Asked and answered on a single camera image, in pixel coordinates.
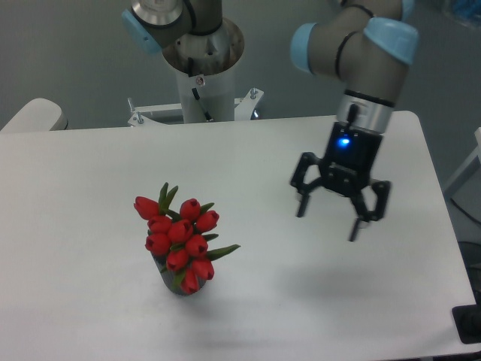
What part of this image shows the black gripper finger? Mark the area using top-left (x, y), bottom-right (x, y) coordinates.
top-left (289, 152), bottom-right (323, 217)
top-left (347, 179), bottom-right (392, 242)

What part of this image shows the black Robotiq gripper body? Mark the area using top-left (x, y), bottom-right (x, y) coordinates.
top-left (319, 122), bottom-right (383, 197)

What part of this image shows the red tulip bouquet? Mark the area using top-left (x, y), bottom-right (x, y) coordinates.
top-left (133, 183), bottom-right (241, 293)

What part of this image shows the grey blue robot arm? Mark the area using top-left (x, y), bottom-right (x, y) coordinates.
top-left (122, 1), bottom-right (419, 231)

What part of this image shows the dark grey ribbed vase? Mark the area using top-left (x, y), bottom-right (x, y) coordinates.
top-left (152, 254), bottom-right (195, 296)

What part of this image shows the black device at table edge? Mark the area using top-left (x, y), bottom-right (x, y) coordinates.
top-left (452, 305), bottom-right (480, 344)

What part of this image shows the white chair back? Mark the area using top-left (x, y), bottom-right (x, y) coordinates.
top-left (1, 98), bottom-right (68, 134)

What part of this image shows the white furniture frame right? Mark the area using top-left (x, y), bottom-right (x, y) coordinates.
top-left (443, 128), bottom-right (480, 199)

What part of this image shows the white pedestal base frame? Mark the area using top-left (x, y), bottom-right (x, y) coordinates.
top-left (127, 87), bottom-right (265, 127)

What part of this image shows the black cable on pedestal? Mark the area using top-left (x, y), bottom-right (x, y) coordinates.
top-left (186, 56), bottom-right (213, 123)

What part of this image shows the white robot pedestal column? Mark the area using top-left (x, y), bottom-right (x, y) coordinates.
top-left (162, 18), bottom-right (244, 123)

